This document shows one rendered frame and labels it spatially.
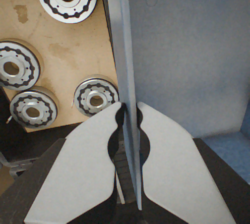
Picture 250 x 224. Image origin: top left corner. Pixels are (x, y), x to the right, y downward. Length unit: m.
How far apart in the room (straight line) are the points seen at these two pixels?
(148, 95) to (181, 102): 0.04
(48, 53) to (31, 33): 0.05
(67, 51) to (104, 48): 0.08
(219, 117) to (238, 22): 0.10
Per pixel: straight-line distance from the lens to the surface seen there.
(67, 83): 0.45
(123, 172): 0.65
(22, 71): 0.42
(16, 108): 0.48
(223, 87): 0.22
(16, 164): 0.48
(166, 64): 0.17
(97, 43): 0.41
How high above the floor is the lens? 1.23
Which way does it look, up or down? 60 degrees down
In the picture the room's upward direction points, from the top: 166 degrees clockwise
